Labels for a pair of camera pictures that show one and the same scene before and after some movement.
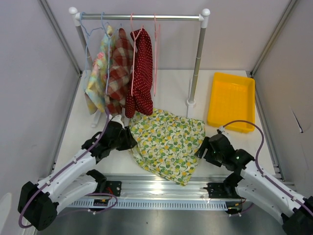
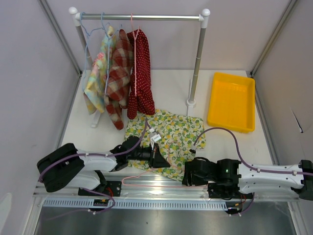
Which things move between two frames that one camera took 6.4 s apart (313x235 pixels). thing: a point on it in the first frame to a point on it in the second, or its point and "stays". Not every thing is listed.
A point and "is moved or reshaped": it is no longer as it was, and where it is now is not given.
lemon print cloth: [167, 144] is moved or reshaped
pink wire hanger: [134, 37] is moved or reshaped
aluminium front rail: [136, 186] stays
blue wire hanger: [87, 37] stays
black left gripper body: [123, 142] to [149, 154]
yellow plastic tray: [232, 97] stays
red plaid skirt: [119, 83] stays
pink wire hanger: [156, 53] to [169, 145]
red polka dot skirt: [139, 96] stays
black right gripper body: [213, 157] to [196, 180]
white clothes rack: [203, 16] stays
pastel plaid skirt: [96, 94] stays
